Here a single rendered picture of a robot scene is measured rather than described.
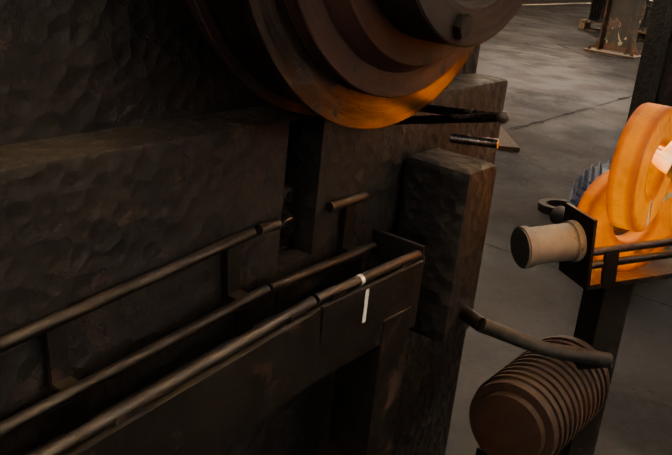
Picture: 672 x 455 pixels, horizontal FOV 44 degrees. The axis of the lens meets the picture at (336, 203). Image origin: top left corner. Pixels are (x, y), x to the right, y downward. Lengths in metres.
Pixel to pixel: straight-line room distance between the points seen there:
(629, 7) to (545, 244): 8.57
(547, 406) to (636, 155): 0.34
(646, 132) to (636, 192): 0.07
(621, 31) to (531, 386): 8.71
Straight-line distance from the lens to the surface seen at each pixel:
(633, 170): 1.02
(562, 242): 1.21
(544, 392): 1.13
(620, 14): 9.74
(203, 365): 0.75
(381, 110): 0.84
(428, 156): 1.08
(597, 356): 1.19
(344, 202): 0.98
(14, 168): 0.68
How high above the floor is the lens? 1.07
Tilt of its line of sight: 19 degrees down
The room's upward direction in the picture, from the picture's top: 6 degrees clockwise
